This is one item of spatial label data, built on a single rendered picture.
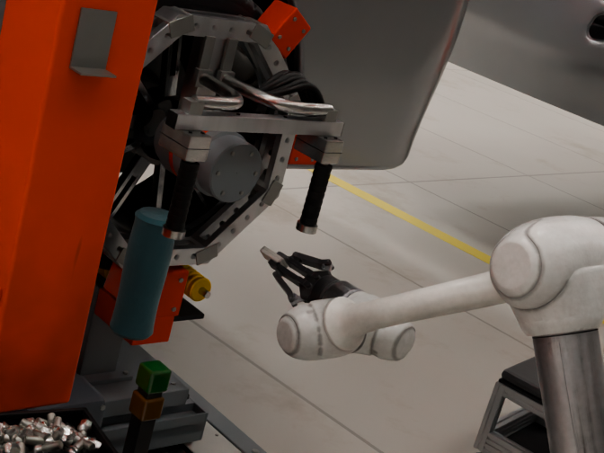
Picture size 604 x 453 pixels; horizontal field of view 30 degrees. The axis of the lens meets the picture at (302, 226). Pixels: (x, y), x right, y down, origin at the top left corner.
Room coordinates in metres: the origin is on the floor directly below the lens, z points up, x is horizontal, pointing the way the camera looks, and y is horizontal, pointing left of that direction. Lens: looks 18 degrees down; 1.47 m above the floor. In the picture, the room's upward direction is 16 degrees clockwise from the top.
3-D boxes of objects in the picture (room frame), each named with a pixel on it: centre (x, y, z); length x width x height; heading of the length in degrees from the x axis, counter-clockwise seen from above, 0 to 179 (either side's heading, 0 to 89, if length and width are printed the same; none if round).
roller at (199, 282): (2.41, 0.27, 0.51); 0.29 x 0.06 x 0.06; 46
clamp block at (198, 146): (1.99, 0.25, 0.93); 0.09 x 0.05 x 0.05; 46
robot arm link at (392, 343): (2.08, -0.19, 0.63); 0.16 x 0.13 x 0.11; 46
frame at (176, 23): (2.26, 0.28, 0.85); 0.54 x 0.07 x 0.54; 136
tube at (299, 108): (2.24, 0.12, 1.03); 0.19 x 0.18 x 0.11; 46
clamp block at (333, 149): (2.24, 0.01, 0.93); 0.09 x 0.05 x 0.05; 46
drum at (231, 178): (2.21, 0.23, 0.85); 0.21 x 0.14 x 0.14; 46
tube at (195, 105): (2.10, 0.26, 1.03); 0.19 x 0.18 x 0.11; 46
